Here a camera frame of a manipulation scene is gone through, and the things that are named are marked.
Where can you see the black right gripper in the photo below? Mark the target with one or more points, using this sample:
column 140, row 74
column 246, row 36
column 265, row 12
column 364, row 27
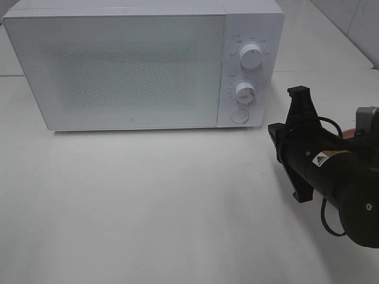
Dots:
column 297, row 142

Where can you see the pink round plate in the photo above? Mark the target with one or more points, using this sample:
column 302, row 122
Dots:
column 350, row 133

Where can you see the round door release button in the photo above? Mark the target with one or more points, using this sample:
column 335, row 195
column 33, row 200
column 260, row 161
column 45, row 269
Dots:
column 240, row 116

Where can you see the white microwave door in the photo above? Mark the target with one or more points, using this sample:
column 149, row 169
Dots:
column 109, row 73

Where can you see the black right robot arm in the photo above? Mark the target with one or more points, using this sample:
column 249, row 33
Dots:
column 343, row 170

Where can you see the lower white timer knob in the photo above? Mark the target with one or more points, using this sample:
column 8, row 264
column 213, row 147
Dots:
column 245, row 93

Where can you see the upper white power knob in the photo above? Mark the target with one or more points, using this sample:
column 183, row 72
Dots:
column 251, row 55

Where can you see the white microwave oven body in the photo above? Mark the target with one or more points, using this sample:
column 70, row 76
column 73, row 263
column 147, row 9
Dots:
column 245, row 22

